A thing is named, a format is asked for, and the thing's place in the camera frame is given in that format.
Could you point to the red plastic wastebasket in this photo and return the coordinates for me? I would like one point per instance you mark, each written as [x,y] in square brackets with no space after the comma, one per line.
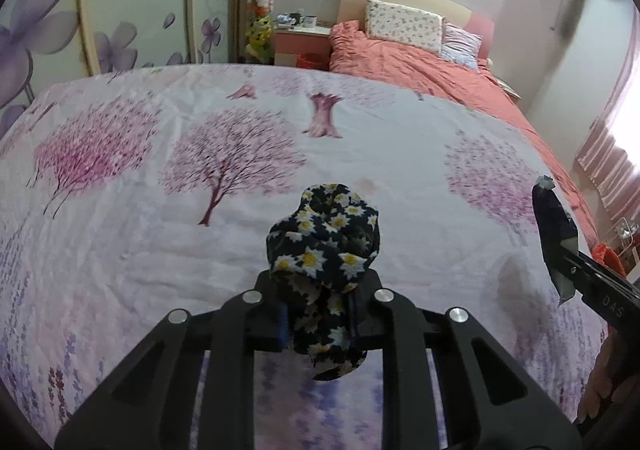
[607,257]

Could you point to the pink striped pillow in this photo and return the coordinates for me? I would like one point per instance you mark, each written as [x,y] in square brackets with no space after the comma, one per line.
[462,43]

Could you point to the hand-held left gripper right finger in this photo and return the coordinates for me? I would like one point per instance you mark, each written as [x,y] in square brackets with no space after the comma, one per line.
[362,326]

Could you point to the flower printed sliding wardrobe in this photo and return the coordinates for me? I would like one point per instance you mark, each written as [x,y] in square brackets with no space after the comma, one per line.
[100,5]

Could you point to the dark daisy printed cloth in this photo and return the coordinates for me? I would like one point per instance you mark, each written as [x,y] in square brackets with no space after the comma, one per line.
[325,235]

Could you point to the pink nightstand with papers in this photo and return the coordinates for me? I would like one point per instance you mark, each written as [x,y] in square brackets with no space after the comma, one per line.
[507,88]

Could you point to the person's right hand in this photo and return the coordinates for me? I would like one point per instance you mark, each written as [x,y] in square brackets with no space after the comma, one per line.
[597,380]

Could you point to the white mug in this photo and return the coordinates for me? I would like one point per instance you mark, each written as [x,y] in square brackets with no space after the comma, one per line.
[310,21]

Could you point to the tree printed blanket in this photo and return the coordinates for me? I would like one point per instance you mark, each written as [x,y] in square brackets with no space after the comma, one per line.
[200,210]

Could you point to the column of plush toys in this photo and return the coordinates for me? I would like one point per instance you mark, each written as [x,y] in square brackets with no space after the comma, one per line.
[260,5]

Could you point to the coral duvet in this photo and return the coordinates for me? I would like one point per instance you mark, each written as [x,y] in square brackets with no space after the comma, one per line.
[425,75]

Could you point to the pink nightstand with mugs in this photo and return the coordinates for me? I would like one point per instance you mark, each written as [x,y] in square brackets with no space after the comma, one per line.
[300,40]

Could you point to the pink curtain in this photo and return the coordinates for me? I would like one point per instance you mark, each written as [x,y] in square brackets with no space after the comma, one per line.
[610,140]

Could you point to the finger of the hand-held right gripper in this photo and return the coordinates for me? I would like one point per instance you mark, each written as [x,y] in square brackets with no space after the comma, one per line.
[584,275]

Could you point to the small red bin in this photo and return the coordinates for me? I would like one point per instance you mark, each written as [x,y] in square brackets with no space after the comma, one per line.
[307,62]

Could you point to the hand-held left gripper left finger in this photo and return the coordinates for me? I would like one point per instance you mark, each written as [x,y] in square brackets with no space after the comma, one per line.
[283,330]

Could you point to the white floral pillow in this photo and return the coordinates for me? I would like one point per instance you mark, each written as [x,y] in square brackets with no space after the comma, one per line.
[405,25]

